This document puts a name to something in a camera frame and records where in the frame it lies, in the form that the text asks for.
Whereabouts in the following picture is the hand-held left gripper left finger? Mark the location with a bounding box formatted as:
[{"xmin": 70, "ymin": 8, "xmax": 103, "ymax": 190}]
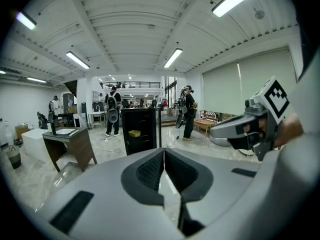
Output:
[{"xmin": 120, "ymin": 147, "xmax": 165, "ymax": 207}]

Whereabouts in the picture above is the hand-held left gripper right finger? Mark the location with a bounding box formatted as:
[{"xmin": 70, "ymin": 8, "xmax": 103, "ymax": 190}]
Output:
[{"xmin": 164, "ymin": 147, "xmax": 214, "ymax": 204}]

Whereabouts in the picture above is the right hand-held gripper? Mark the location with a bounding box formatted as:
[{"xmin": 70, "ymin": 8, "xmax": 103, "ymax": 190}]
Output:
[{"xmin": 209, "ymin": 75, "xmax": 291, "ymax": 162}]

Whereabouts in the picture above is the person's right forearm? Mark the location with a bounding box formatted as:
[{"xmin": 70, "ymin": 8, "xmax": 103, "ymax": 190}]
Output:
[{"xmin": 273, "ymin": 112, "xmax": 305, "ymax": 150}]

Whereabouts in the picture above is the person's right hand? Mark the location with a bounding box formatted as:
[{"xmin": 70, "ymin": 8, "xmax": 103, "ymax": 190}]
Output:
[{"xmin": 258, "ymin": 117, "xmax": 270, "ymax": 136}]

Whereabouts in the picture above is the grey glossy oval tub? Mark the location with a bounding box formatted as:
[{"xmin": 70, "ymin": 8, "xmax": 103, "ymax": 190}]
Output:
[{"xmin": 210, "ymin": 134, "xmax": 233, "ymax": 147}]

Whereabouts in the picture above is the low wooden bench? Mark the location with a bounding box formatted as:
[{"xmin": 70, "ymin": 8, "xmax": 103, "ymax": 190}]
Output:
[{"xmin": 193, "ymin": 118, "xmax": 218, "ymax": 138}]

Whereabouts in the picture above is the narrow beige roller blind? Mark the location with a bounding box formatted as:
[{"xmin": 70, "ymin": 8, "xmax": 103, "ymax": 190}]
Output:
[{"xmin": 202, "ymin": 62, "xmax": 241, "ymax": 115}]

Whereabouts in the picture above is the grey oval backpack shell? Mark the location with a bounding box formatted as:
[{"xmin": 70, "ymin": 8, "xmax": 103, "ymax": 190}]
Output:
[
  {"xmin": 175, "ymin": 112, "xmax": 187, "ymax": 130},
  {"xmin": 107, "ymin": 108, "xmax": 119, "ymax": 124}
]

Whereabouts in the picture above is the wide beige roller blind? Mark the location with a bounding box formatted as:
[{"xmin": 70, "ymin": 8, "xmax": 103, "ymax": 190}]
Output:
[{"xmin": 237, "ymin": 48, "xmax": 298, "ymax": 116}]

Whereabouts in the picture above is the dark wooden vanity desk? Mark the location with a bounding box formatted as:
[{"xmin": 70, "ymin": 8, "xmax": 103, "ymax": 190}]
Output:
[{"xmin": 41, "ymin": 126, "xmax": 98, "ymax": 173}]

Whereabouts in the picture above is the white sink table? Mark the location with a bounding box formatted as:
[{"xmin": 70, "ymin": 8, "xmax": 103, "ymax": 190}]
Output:
[{"xmin": 87, "ymin": 105, "xmax": 107, "ymax": 130}]

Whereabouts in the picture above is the black mezzanine railing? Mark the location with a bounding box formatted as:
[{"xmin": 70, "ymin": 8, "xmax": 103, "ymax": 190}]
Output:
[{"xmin": 101, "ymin": 81, "xmax": 161, "ymax": 90}]

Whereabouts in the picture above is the white rectangular bathtub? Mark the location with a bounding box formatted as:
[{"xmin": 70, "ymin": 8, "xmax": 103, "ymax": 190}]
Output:
[{"xmin": 21, "ymin": 128, "xmax": 52, "ymax": 163}]

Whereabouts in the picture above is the grey woven basket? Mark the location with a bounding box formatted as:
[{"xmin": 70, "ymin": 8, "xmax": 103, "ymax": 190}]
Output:
[{"xmin": 6, "ymin": 145, "xmax": 22, "ymax": 170}]

